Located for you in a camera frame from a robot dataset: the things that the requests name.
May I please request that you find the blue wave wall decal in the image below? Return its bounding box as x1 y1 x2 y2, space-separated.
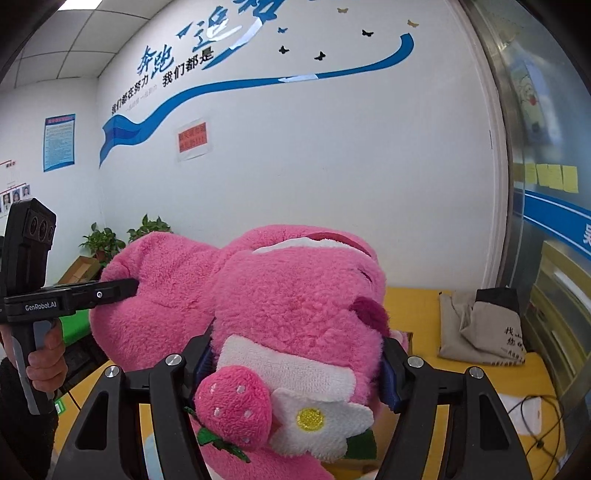
99 33 414 169

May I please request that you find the red notice sign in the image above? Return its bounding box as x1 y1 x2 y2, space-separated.
175 119 214 161

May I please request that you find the person's left hand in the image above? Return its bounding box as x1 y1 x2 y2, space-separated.
25 322 68 400

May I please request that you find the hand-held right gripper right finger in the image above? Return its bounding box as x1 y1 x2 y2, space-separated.
376 337 534 480

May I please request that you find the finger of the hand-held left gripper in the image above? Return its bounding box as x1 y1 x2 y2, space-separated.
95 278 139 306

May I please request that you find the green table cloth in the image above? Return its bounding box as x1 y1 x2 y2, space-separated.
60 308 93 347

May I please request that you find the blue wall poster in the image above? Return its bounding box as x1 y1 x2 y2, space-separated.
44 114 76 172

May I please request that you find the small cardboard box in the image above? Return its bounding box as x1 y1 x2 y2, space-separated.
55 255 103 283

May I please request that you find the row of yellow sticky notes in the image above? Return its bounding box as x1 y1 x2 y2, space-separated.
524 161 579 193

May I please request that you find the pink plush bear toy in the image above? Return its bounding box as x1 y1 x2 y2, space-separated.
89 224 411 480

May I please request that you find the photo wall chart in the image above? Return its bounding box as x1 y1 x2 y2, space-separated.
0 159 33 215

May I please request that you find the blue door band sign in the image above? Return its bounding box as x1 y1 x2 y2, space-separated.
524 189 591 259

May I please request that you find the cartoon door poster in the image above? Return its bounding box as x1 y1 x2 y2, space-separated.
510 60 546 136

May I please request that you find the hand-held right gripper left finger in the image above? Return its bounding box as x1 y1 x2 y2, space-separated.
60 332 218 480

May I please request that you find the glass door with metal frame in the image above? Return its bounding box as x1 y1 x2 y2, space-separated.
462 0 591 416

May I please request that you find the white paper pad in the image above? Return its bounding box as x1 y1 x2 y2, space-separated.
501 397 544 435

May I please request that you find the large cardboard box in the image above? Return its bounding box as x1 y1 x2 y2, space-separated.
323 330 416 480

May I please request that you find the blue wall lettering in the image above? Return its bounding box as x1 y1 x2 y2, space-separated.
111 0 289 116

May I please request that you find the beige cloth bag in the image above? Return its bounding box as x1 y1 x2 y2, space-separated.
438 288 528 367

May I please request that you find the black cloth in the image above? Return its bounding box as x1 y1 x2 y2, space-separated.
475 288 521 324

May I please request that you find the person's left forearm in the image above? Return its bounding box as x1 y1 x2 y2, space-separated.
0 357 60 480

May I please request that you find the black cable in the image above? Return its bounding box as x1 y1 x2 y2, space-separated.
517 392 568 452

